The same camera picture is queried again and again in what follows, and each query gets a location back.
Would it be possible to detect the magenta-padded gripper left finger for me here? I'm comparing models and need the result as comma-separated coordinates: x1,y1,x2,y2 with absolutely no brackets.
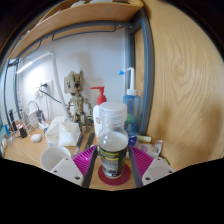
49,145,100,189

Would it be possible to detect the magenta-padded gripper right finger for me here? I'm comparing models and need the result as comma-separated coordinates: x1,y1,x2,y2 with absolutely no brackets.
127,145,175,188

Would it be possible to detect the white cup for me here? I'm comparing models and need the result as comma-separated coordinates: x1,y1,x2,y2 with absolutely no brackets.
40,145,72,173

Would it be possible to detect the dark pen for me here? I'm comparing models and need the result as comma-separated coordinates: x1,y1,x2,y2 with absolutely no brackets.
73,133,85,157

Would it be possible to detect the white tube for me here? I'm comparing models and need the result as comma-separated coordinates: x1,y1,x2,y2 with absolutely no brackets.
135,134,153,143

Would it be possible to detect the flat round red coaster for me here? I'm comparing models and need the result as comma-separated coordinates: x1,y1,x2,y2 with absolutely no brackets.
97,162,132,187

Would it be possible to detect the black remote control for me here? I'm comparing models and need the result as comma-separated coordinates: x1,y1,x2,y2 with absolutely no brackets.
84,132,96,150

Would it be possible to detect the white faceted box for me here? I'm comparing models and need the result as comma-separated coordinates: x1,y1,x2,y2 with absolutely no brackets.
44,115,82,148

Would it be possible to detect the small blue bottle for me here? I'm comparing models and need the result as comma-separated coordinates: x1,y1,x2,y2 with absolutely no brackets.
125,114,139,148

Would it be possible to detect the small white lump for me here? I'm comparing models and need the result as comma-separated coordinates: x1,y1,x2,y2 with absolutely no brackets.
30,133,43,144

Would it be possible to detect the clear bottle with dark label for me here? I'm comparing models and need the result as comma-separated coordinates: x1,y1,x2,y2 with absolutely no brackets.
97,101,130,179

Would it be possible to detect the white bottle with red pump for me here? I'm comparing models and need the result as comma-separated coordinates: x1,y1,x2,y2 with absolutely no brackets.
90,86,108,140

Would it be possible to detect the small black device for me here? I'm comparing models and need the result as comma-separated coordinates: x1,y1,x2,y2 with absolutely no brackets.
18,127,29,139

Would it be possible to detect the white charger block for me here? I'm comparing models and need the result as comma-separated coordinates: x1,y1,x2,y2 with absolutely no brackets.
26,109,45,128

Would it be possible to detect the blue squeeze bottle with nozzle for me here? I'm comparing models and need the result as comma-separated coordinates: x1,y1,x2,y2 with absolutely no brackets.
118,66,142,134

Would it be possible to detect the wooden jointed figure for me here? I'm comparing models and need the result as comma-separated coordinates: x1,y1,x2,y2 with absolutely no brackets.
63,69,95,126

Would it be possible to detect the white tube lamp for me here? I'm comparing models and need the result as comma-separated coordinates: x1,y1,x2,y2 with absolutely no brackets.
15,50,54,75

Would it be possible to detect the wooden overhead shelf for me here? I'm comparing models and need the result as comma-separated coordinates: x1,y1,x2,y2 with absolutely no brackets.
5,0,145,62

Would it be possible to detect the black cable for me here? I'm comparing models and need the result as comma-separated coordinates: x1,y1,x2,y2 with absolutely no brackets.
38,83,63,105

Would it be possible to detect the white wall socket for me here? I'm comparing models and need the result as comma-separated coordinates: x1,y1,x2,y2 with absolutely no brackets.
32,79,55,98

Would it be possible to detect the grey metal shelf post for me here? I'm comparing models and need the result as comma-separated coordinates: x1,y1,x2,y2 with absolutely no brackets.
127,7,156,137

